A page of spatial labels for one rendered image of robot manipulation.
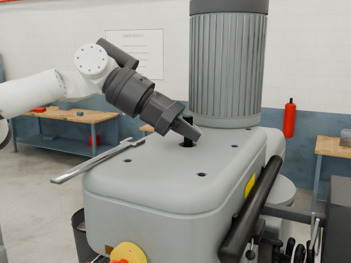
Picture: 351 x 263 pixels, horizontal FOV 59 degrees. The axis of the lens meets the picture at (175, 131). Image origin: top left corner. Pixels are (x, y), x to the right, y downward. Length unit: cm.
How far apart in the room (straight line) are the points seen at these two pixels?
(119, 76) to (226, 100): 28
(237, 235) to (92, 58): 42
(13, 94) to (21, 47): 699
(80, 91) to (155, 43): 480
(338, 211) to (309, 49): 403
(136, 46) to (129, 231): 525
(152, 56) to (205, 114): 475
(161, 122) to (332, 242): 54
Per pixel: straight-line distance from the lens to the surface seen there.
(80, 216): 313
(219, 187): 49
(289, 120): 476
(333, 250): 92
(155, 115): 62
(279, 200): 120
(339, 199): 89
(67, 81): 73
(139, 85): 63
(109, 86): 64
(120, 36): 587
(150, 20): 555
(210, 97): 79
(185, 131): 64
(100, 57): 64
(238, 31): 78
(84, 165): 55
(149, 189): 48
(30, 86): 69
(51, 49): 700
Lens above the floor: 209
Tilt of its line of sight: 15 degrees down
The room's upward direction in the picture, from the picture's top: straight up
